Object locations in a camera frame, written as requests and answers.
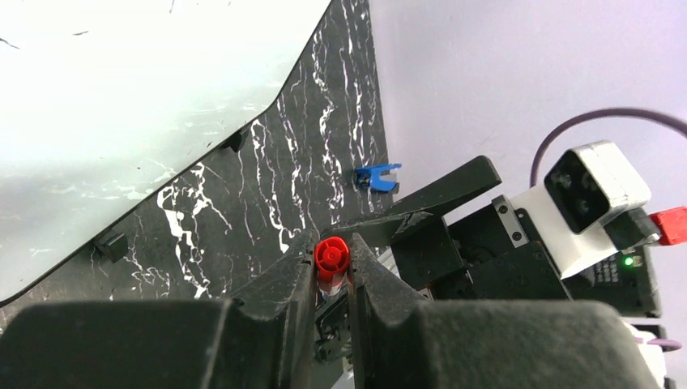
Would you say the red marker cap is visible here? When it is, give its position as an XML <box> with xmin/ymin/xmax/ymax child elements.
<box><xmin>314</xmin><ymin>237</ymin><xmax>351</xmax><ymax>284</ymax></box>

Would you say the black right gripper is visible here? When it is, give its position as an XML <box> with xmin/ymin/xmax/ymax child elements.
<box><xmin>321</xmin><ymin>156</ymin><xmax>572</xmax><ymax>301</ymax></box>

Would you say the blue whiteboard eraser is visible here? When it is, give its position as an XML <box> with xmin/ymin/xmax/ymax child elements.
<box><xmin>355</xmin><ymin>163</ymin><xmax>403</xmax><ymax>194</ymax></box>

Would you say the black framed whiteboard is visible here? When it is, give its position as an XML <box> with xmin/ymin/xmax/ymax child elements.
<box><xmin>1</xmin><ymin>1</ymin><xmax>329</xmax><ymax>303</ymax></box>

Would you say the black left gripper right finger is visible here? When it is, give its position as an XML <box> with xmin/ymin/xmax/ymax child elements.
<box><xmin>348</xmin><ymin>234</ymin><xmax>657</xmax><ymax>388</ymax></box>

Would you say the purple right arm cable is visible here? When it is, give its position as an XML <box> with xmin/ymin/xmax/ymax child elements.
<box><xmin>530</xmin><ymin>107</ymin><xmax>687</xmax><ymax>188</ymax></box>

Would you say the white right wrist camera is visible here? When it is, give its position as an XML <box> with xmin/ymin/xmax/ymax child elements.
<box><xmin>510</xmin><ymin>140</ymin><xmax>651</xmax><ymax>279</ymax></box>

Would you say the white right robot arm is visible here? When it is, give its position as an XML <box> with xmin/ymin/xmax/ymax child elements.
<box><xmin>314</xmin><ymin>149</ymin><xmax>686</xmax><ymax>388</ymax></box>

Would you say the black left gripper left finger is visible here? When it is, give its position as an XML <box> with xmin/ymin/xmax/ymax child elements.
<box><xmin>1</xmin><ymin>231</ymin><xmax>318</xmax><ymax>388</ymax></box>

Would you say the white whiteboard marker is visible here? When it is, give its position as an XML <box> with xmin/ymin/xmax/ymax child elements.
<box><xmin>318</xmin><ymin>275</ymin><xmax>347</xmax><ymax>297</ymax></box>

